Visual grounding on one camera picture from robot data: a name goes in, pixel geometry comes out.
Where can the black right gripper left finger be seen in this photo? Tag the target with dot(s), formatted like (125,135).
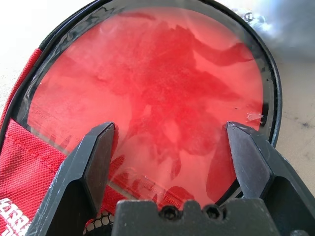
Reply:
(73,184)

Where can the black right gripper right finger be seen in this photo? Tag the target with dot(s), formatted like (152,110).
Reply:
(270,172)

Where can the red black paddle case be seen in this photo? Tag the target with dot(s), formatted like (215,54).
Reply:
(19,152)

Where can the red ping-pong paddle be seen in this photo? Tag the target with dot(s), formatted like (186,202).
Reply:
(147,86)

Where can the silver metal clasp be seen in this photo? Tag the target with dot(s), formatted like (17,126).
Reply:
(248,16)

